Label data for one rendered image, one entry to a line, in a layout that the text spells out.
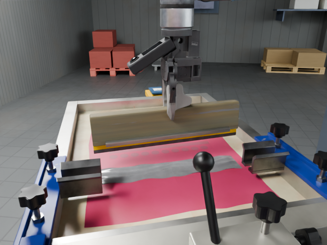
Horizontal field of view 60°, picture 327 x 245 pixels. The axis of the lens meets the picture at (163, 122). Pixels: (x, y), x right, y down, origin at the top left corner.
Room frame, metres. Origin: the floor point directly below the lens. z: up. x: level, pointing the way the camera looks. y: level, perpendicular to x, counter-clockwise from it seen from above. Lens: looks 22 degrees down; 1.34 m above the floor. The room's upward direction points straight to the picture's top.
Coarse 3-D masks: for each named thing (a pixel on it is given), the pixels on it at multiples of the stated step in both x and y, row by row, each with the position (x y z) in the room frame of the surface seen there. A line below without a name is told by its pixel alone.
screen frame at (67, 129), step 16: (160, 96) 1.15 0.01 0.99; (192, 96) 1.15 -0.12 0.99; (208, 96) 1.15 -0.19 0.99; (64, 128) 0.80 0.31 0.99; (240, 128) 0.81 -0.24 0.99; (64, 144) 0.69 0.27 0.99; (288, 176) 0.57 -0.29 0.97; (304, 192) 0.51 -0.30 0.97; (160, 224) 0.39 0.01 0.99; (176, 224) 0.39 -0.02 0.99; (64, 240) 0.35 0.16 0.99; (80, 240) 0.35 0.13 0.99
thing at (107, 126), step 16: (112, 112) 0.64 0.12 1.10; (128, 112) 0.63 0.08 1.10; (144, 112) 0.64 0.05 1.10; (160, 112) 0.65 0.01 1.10; (176, 112) 0.66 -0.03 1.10; (192, 112) 0.67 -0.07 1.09; (208, 112) 0.68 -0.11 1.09; (224, 112) 0.69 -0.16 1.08; (96, 128) 0.61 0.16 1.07; (112, 128) 0.62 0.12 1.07; (128, 128) 0.63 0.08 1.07; (144, 128) 0.64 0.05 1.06; (160, 128) 0.65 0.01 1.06; (176, 128) 0.66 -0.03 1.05; (192, 128) 0.67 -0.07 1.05; (208, 128) 0.68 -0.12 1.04; (96, 144) 0.61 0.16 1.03
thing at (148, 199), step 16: (112, 160) 0.67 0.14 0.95; (128, 160) 0.67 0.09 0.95; (144, 160) 0.67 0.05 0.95; (160, 160) 0.67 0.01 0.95; (112, 192) 0.53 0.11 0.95; (128, 192) 0.53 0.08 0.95; (144, 192) 0.53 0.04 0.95; (160, 192) 0.53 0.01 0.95; (176, 192) 0.53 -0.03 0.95; (96, 208) 0.47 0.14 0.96; (112, 208) 0.47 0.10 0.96; (128, 208) 0.47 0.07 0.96; (144, 208) 0.47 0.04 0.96; (160, 208) 0.47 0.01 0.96; (176, 208) 0.47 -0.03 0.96; (96, 224) 0.43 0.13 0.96; (112, 224) 0.43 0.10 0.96
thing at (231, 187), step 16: (224, 144) 0.76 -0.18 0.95; (176, 160) 0.67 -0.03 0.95; (240, 160) 0.67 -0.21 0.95; (176, 176) 0.59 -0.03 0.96; (192, 176) 0.59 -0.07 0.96; (224, 176) 0.59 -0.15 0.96; (240, 176) 0.59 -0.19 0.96; (256, 176) 0.59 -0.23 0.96; (192, 192) 0.53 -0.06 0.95; (224, 192) 0.53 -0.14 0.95; (240, 192) 0.53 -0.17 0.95; (256, 192) 0.53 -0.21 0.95; (192, 208) 0.47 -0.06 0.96; (224, 208) 0.47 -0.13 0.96
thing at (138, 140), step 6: (180, 132) 0.66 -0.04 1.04; (186, 132) 0.66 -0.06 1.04; (192, 132) 0.66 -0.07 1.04; (198, 132) 0.66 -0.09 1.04; (204, 132) 0.66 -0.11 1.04; (210, 132) 0.67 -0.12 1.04; (216, 132) 0.67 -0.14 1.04; (222, 132) 0.67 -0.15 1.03; (132, 138) 0.63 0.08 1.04; (138, 138) 0.63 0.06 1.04; (144, 138) 0.63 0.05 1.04; (150, 138) 0.63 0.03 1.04; (156, 138) 0.63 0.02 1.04; (162, 138) 0.63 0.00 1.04; (168, 138) 0.64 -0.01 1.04; (174, 138) 0.64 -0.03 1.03; (108, 144) 0.60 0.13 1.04; (114, 144) 0.60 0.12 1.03; (120, 144) 0.61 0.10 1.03; (126, 144) 0.61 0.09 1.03
